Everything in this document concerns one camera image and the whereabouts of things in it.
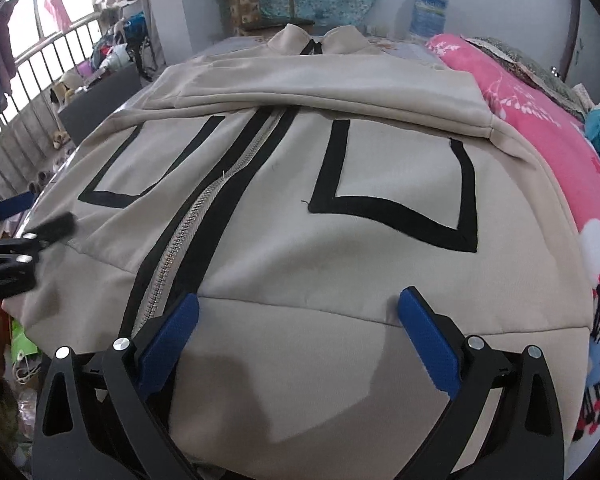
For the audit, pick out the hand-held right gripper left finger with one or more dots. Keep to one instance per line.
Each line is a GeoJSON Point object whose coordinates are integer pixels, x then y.
{"type": "Point", "coordinates": [172, 345]}

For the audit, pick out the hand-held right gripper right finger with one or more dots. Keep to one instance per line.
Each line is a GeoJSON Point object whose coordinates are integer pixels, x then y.
{"type": "Point", "coordinates": [430, 340]}

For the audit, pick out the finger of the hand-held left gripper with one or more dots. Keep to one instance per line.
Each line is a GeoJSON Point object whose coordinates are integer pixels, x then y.
{"type": "Point", "coordinates": [55, 227]}
{"type": "Point", "coordinates": [10, 210]}

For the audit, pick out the beige zip jacket black trim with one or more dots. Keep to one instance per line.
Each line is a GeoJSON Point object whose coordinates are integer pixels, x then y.
{"type": "Point", "coordinates": [300, 260]}

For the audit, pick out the pile of mixed clothes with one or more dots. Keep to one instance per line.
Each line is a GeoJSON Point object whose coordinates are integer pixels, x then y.
{"type": "Point", "coordinates": [120, 50]}

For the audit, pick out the green paper bag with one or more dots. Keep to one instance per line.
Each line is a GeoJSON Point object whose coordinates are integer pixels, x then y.
{"type": "Point", "coordinates": [24, 342]}

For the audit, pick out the metal window railing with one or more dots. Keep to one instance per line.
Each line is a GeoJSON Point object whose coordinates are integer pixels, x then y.
{"type": "Point", "coordinates": [30, 90]}

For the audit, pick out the dark grey cabinet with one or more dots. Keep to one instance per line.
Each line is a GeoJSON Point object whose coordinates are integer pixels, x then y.
{"type": "Point", "coordinates": [100, 105]}

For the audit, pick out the pink hanging garment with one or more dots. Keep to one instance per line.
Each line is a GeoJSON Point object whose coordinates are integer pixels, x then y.
{"type": "Point", "coordinates": [57, 5]}

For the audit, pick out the pink floral blanket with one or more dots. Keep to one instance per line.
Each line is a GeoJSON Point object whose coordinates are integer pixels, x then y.
{"type": "Point", "coordinates": [555, 150]}

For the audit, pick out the brown patterned stand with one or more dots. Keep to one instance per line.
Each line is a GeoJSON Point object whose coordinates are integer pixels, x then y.
{"type": "Point", "coordinates": [242, 7]}

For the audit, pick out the grey lace blanket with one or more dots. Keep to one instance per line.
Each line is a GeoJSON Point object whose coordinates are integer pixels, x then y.
{"type": "Point", "coordinates": [530, 67]}

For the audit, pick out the blue water jug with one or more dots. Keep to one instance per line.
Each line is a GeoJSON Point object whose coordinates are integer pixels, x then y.
{"type": "Point", "coordinates": [430, 15]}

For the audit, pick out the dark door edge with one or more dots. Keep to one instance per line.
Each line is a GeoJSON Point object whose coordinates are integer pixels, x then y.
{"type": "Point", "coordinates": [566, 30]}

